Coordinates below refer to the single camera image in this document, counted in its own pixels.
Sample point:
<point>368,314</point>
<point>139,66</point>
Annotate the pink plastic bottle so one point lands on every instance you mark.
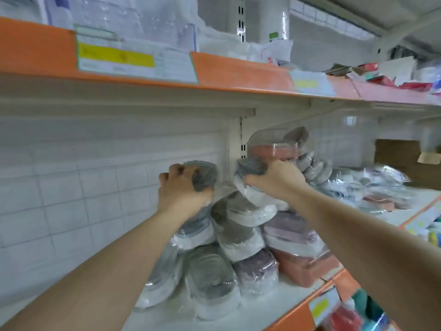
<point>341,319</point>

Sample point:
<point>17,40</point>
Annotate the orange metal store shelving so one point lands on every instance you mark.
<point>34,48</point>

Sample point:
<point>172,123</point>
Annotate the yellow shelf price label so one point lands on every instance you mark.
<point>311,83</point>
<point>322,306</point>
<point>134,58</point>
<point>417,224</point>

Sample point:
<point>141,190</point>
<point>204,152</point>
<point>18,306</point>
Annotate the clear acrylic tray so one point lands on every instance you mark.
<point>131,17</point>

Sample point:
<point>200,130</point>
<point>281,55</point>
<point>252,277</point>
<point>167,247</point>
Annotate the person's right forearm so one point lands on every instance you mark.
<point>372,258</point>

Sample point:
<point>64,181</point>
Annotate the person's left forearm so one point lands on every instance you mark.
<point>96,279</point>

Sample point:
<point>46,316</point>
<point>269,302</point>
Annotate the person's left hand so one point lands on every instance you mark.
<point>180,196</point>

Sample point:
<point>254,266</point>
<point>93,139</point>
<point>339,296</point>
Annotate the small white carton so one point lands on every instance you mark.
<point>396,65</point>

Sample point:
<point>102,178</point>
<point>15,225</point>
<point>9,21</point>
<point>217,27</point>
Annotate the black flat item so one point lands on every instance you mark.
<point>337,69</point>

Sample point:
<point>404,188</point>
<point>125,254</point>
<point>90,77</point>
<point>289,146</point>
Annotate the person's right hand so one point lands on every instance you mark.
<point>282,181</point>

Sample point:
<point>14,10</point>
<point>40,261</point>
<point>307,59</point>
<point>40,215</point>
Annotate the white plastic bag red print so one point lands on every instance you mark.
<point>234,48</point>

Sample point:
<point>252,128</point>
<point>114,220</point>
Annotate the pile of soap dishes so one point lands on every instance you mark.
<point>227,272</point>

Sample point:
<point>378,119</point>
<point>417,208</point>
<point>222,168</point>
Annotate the brown cardboard box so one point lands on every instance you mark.
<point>406,162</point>

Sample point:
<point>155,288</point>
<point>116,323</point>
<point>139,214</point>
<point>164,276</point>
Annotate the grey soap dish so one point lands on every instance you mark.
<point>205,174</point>
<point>249,166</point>

